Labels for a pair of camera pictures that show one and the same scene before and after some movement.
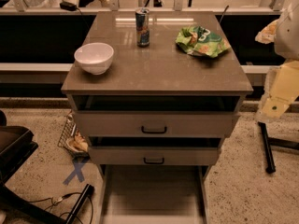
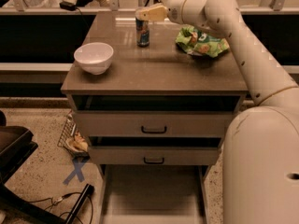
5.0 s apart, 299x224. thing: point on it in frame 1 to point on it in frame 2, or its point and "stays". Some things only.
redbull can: (143, 28) stays
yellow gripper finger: (284, 91) to (156, 13)
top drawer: (156, 116) stays
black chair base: (15, 143) stays
